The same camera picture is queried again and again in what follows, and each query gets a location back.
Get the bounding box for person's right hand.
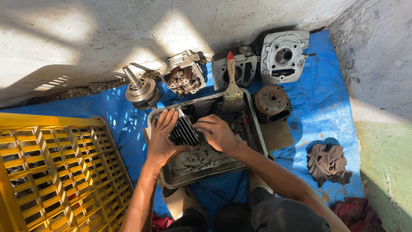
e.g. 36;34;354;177
192;114;241;154

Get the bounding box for person's left hand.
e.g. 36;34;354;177
147;108;195;169

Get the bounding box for black finned engine cylinder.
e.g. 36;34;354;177
169;108;204;146

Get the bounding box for metal tray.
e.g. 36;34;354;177
147;88;268;189

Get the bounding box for wooden paint brush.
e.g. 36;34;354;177
221;51;246;113

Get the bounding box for cylinder head with valves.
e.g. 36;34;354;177
161;50;207;98

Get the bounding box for grey cylinder block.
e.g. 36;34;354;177
211;45;259;92

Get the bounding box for crankshaft assembly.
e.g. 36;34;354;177
122;66;162;111

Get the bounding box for rusty finned cylinder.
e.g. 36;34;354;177
251;85;293;124

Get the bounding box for cardboard piece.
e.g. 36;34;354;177
259;120;294;153

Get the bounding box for beige sandal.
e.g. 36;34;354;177
248;152;276;196
161;185;210;232

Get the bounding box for person's dark trousers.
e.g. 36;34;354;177
162;187;332;232

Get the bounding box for silver cylinder head cover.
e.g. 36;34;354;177
256;30;317;84

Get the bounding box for blue tarp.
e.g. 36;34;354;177
0;30;365;223

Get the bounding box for brown rag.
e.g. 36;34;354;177
306;143;353;188

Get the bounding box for yellow plastic crate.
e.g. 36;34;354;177
0;112;135;232

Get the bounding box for red cloth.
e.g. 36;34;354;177
332;197;386;232

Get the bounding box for red handled screwdriver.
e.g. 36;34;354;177
242;116;259;152

